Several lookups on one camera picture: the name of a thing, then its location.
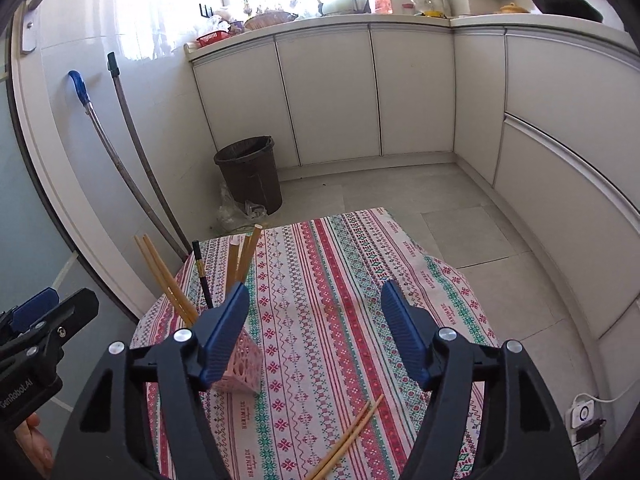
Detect person's left hand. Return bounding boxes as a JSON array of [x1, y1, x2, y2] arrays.
[[14, 411, 55, 479]]

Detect light wooden chopstick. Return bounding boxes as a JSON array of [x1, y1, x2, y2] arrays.
[[315, 393, 386, 480], [302, 400, 374, 480]]

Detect pink lattice chopstick holder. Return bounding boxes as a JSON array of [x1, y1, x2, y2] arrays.
[[211, 329, 264, 397]]

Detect woven basket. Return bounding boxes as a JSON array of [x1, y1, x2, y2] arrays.
[[243, 10, 300, 31]]

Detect white kitchen cabinets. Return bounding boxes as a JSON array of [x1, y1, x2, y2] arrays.
[[185, 12, 640, 401]]

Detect bundle of wooden chopsticks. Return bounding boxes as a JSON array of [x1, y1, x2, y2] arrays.
[[134, 223, 264, 327]]

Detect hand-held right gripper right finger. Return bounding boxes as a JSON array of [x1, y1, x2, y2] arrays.
[[380, 280, 581, 480]]

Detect clear plastic bag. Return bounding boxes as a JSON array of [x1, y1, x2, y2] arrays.
[[216, 182, 269, 234]]

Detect white square plug adapter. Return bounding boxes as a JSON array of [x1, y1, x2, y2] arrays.
[[570, 399, 599, 431]]

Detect black charger plug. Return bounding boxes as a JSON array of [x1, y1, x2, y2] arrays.
[[575, 420, 607, 444]]

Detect dark brown trash bin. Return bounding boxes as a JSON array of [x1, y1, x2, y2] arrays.
[[214, 136, 284, 215]]

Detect patterned red green tablecloth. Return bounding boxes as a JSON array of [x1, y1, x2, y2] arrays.
[[130, 206, 501, 480]]

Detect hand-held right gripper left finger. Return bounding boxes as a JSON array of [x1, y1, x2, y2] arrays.
[[50, 282, 251, 480]]

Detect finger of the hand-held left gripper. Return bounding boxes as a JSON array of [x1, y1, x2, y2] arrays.
[[20, 287, 100, 363], [0, 287, 57, 346]]

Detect white power strip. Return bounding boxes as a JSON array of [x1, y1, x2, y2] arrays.
[[565, 395, 608, 463]]

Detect blue handled mop pole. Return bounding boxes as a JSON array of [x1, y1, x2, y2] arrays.
[[67, 70, 189, 262]]

